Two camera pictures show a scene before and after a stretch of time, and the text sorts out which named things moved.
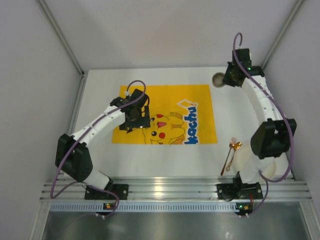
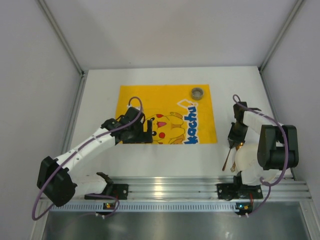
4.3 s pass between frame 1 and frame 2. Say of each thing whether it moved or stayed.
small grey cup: moved
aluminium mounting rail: stayed
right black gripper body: moved
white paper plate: stayed
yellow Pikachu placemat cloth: stayed
